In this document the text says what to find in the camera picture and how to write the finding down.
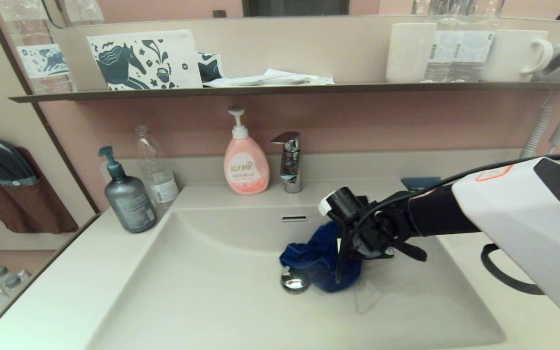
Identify grey pump bottle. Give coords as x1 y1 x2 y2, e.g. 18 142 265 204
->
98 146 158 234

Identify grey metal wall shelf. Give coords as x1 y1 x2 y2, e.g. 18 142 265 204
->
9 81 560 104

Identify pink hand soap pump bottle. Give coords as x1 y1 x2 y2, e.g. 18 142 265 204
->
223 106 270 195

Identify white flat sachets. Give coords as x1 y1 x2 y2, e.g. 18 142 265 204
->
203 69 335 88

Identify wall mirror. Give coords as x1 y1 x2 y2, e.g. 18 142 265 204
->
44 0 560 29

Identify clear empty plastic bottle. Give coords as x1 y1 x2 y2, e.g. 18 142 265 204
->
135 126 179 214

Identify white horse print pouch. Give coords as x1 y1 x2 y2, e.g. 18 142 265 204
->
87 30 203 91

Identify white mug with handle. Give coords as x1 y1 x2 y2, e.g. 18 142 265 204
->
479 30 553 83

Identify chrome drain stopper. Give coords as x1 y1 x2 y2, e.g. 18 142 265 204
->
281 266 312 294

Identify dark brown wall trim strip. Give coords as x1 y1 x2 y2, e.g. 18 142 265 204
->
0 0 101 215

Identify blue soap dish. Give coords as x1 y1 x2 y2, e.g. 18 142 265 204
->
401 176 442 191

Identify small blue patterned pouch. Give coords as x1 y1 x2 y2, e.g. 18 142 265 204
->
197 52 224 84

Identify chrome faucet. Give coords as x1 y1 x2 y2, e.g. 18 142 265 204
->
270 131 303 193

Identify brown slipper holder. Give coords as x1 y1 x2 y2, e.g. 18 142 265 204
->
0 147 80 234

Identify dark grey slipper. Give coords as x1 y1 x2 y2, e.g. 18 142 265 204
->
0 139 38 187

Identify white handleless cup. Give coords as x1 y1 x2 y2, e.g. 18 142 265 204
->
386 22 437 83

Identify blue microfibre cloth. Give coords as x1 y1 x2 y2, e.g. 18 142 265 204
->
280 221 363 293

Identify white coiled dryer cord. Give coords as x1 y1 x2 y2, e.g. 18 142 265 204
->
520 104 552 158

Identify thick black arm cable loop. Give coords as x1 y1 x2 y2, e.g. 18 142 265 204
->
480 243 546 296

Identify white ceramic sink basin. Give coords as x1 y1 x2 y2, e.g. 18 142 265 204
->
86 179 507 350

